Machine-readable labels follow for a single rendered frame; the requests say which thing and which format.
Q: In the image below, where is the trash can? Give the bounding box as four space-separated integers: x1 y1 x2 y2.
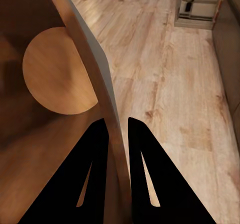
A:
0 0 133 224

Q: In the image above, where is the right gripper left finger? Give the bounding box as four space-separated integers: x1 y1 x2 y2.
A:
18 118 109 224

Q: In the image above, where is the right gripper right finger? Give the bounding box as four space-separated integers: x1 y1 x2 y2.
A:
128 117 216 224

